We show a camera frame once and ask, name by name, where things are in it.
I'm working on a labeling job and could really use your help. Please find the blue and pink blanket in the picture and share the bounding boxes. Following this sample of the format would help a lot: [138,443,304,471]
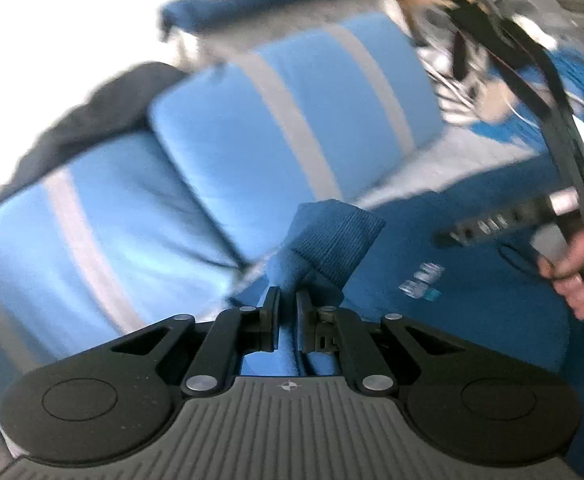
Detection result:
[159,0,383,47]

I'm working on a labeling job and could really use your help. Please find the person's right hand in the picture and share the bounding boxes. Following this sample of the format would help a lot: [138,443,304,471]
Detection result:
[538,224,584,322]

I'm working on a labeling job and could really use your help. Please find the dark garment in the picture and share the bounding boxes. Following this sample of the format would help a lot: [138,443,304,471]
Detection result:
[12,60,189,183]

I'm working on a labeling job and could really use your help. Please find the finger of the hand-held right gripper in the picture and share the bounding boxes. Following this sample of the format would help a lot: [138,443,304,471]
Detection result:
[433,195,556,250]

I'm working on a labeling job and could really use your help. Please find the blue sweater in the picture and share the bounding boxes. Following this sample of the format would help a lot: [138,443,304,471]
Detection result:
[229,155,584,480]

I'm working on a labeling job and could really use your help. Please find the large blue grey-striped cushion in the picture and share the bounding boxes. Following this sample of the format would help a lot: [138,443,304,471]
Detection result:
[0,130,255,411]

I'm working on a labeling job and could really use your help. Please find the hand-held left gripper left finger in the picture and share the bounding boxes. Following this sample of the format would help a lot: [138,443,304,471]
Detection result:
[112,286,283,397]

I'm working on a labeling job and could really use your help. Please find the light blue knitted cloth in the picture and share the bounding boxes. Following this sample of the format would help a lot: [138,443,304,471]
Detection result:
[472,50,584,152]

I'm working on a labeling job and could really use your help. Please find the small blue grey-striped cushion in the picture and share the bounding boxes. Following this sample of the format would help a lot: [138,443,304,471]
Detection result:
[147,10,447,213]

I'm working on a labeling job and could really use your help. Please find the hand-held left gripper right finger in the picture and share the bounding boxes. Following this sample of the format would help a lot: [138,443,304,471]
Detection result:
[294,290,456,396]

